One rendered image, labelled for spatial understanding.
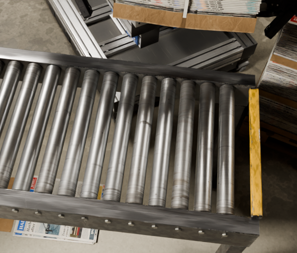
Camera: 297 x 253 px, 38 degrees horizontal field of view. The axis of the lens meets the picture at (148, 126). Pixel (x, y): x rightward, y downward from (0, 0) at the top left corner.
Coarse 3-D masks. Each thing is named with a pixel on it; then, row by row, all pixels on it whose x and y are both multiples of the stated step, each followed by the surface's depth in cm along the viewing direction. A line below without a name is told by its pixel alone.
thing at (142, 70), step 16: (0, 48) 145; (48, 64) 143; (64, 64) 143; (80, 64) 143; (96, 64) 144; (112, 64) 144; (128, 64) 144; (144, 64) 144; (80, 80) 149; (160, 80) 144; (176, 80) 143; (192, 80) 142; (208, 80) 142; (224, 80) 142; (240, 80) 143; (176, 96) 151; (240, 96) 147
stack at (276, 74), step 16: (288, 32) 158; (288, 48) 164; (272, 64) 174; (272, 80) 181; (288, 80) 177; (288, 96) 185; (272, 112) 200; (288, 112) 195; (240, 128) 219; (288, 128) 203; (272, 144) 220
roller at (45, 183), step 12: (72, 72) 142; (72, 84) 140; (60, 96) 137; (72, 96) 138; (60, 108) 134; (60, 120) 132; (60, 132) 130; (48, 144) 128; (60, 144) 129; (48, 156) 126; (60, 156) 128; (48, 168) 124; (48, 180) 122; (48, 192) 121
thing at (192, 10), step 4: (176, 0) 113; (180, 0) 113; (184, 0) 113; (192, 0) 112; (196, 0) 112; (176, 4) 113; (180, 4) 113; (184, 4) 113; (188, 4) 113; (192, 4) 113; (196, 4) 113; (176, 8) 114; (180, 8) 114; (188, 8) 114; (192, 8) 114; (196, 8) 114; (180, 12) 114; (188, 12) 114; (192, 12) 114; (196, 12) 114
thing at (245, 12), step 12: (204, 0) 112; (216, 0) 112; (228, 0) 111; (240, 0) 112; (252, 0) 111; (204, 12) 114; (216, 12) 114; (228, 12) 113; (240, 12) 113; (252, 12) 113
